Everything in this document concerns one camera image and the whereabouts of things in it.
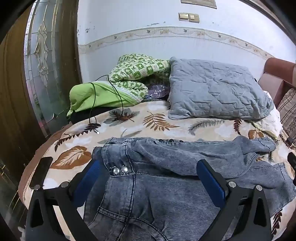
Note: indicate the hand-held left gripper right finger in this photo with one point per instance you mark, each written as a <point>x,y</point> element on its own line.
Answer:
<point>212,184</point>

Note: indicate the wall frame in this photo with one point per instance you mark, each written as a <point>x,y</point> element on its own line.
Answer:
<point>201,2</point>

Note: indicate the beige light switch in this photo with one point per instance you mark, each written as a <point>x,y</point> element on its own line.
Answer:
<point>194,18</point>
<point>183,17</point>

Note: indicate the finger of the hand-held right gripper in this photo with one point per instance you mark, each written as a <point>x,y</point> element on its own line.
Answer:
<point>292,160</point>

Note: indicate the leaf print blanket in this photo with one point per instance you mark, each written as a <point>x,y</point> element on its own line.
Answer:
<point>138,125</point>

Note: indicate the grey quilted pillow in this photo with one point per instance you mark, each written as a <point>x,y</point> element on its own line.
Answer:
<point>215,90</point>

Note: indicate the striped cushion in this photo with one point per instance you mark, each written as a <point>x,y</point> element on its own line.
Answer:
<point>289,111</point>

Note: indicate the wooden door with patterned glass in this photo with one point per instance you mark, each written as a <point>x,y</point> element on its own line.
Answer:
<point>13,92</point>

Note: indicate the green patterned quilt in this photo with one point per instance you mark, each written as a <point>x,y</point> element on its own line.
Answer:
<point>136,67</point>

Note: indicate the purple printed cloth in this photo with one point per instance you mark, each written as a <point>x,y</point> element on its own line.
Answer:
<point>157,91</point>

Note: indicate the grey-blue denim pants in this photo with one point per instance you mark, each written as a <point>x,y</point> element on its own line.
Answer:
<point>161,185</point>

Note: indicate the black phone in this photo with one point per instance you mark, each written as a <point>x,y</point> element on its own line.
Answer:
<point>41,171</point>

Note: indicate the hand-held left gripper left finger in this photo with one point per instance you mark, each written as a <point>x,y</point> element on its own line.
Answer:
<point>86,185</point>

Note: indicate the plain green cloth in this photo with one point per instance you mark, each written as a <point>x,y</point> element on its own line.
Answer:
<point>101,95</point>

